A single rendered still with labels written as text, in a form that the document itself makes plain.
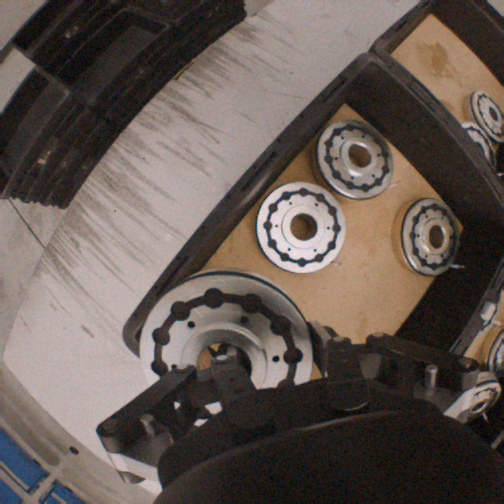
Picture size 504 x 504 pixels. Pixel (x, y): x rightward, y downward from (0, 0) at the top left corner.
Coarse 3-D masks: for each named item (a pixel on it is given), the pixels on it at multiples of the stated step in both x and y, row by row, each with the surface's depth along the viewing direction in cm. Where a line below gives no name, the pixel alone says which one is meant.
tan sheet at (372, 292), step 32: (352, 160) 31; (384, 192) 31; (416, 192) 31; (352, 224) 31; (384, 224) 31; (224, 256) 31; (256, 256) 31; (352, 256) 31; (384, 256) 31; (288, 288) 32; (320, 288) 32; (352, 288) 31; (384, 288) 31; (416, 288) 31; (320, 320) 32; (352, 320) 32; (384, 320) 32
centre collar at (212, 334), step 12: (216, 324) 14; (228, 324) 14; (192, 336) 13; (204, 336) 13; (216, 336) 13; (228, 336) 13; (240, 336) 13; (252, 336) 13; (192, 348) 13; (204, 348) 13; (240, 348) 13; (252, 348) 13; (264, 348) 14; (180, 360) 13; (192, 360) 13; (252, 360) 13; (264, 360) 13; (252, 372) 13; (264, 372) 13
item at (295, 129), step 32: (352, 64) 21; (384, 64) 21; (320, 96) 21; (416, 96) 21; (288, 128) 21; (448, 128) 21; (256, 160) 21; (192, 256) 21; (160, 288) 22; (128, 320) 22
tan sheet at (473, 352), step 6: (498, 312) 32; (498, 318) 32; (492, 324) 32; (480, 336) 32; (474, 342) 32; (480, 342) 32; (474, 348) 32; (480, 348) 32; (468, 354) 32; (474, 354) 32
